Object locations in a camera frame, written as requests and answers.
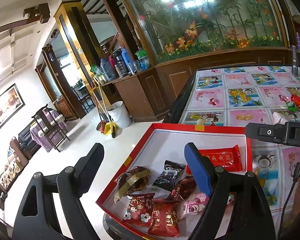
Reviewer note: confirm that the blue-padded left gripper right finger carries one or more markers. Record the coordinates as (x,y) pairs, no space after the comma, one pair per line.
(251,216)

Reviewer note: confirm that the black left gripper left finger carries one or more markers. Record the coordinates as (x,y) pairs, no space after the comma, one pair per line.
(37,218)

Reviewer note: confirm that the brown black sesame snack bag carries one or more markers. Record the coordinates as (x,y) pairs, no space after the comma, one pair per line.
(131,181)

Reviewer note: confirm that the white grey snack packet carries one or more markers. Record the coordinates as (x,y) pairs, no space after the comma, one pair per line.
(282,117)

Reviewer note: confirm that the green candy wrapper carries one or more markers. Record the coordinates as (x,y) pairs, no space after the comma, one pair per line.
(292,107)

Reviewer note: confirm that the pink bear snack packet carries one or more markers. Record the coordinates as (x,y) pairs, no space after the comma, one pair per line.
(194,205)

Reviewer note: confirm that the red rectangular snack packet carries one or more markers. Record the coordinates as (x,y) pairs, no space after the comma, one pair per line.
(228,158)

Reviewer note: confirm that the floral sofa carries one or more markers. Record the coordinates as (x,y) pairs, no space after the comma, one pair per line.
(16,162)

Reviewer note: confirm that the silver flashlight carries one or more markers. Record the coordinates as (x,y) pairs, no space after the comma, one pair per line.
(294,67)

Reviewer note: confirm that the colourful printed tablecloth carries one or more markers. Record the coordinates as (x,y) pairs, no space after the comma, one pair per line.
(237,96)

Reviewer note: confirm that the dark red square snack packet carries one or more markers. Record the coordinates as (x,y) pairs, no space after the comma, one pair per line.
(164,222)

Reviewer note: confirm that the black snack packet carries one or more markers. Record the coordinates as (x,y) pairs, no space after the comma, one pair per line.
(166,180)

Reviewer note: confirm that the dark wooden chair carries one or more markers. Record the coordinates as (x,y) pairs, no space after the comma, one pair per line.
(49,129)

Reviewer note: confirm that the red flower snack packet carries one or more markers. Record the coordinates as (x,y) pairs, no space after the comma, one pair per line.
(139,210)

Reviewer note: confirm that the framed landscape painting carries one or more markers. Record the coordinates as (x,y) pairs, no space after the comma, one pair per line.
(10,103)

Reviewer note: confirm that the yellow dustpan and broom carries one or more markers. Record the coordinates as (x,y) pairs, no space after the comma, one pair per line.
(107,126)

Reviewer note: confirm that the white plastic bucket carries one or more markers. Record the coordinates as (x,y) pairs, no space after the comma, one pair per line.
(119,114)

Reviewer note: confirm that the brown wooden side counter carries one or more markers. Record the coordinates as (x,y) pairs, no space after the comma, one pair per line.
(149,95)

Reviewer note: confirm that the grey plastic jug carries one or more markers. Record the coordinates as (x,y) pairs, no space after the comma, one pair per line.
(107,69)

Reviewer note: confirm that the blue water bottle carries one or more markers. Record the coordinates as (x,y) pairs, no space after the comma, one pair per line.
(128,61)

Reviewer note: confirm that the black thermos flask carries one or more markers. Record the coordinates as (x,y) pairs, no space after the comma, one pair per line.
(120,63)

